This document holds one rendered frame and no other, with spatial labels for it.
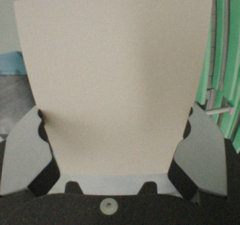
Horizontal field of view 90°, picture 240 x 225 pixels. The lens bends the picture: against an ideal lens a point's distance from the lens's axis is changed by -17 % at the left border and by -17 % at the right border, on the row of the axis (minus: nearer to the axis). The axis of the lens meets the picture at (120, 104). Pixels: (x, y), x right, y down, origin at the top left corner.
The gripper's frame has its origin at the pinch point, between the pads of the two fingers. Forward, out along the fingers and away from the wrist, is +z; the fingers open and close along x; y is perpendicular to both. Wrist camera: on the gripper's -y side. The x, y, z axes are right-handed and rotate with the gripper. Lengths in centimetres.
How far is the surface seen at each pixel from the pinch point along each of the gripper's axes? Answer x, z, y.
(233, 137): 37.5, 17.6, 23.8
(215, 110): 22.8, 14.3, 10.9
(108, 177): -7, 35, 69
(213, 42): 23.2, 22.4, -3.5
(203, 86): 17.3, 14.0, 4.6
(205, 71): 17.0, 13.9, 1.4
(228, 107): 26.6, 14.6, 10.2
